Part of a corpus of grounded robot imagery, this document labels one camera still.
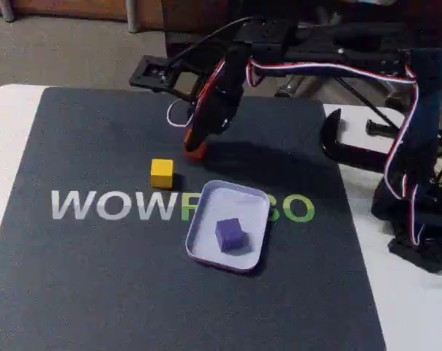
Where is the pale lavender rectangular tray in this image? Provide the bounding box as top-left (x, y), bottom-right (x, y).
top-left (184, 179), bottom-right (271, 273)

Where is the thin white wire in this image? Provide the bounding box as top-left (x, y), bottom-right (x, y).
top-left (167, 99), bottom-right (193, 128)

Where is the yellow cube block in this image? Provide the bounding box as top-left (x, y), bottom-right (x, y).
top-left (149, 158), bottom-right (176, 189)

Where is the black camera cable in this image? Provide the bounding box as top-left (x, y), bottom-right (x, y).
top-left (168, 18), bottom-right (246, 61)

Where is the black C-clamp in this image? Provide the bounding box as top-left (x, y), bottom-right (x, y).
top-left (321, 108), bottom-right (403, 173)

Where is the orange cube block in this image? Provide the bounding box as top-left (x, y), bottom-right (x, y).
top-left (183, 140), bottom-right (207, 162)

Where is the black desk mat with logo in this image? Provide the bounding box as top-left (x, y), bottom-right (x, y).
top-left (0, 86), bottom-right (389, 351)

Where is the purple cube block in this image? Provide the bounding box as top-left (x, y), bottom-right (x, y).
top-left (214, 216), bottom-right (252, 254)

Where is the black gripper camera mount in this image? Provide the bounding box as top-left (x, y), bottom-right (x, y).
top-left (129, 54), bottom-right (202, 102)

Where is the grey furniture leg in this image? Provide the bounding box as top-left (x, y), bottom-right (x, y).
top-left (0, 0), bottom-right (16, 22)
top-left (127, 0), bottom-right (140, 34)

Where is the brown wooden furniture panel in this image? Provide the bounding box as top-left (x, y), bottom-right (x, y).
top-left (0, 0), bottom-right (164, 21)

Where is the red white blue ribbon cable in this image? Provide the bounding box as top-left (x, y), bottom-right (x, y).
top-left (246, 59), bottom-right (426, 246)

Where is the black box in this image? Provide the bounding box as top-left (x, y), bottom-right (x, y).
top-left (161, 0), bottom-right (244, 65)

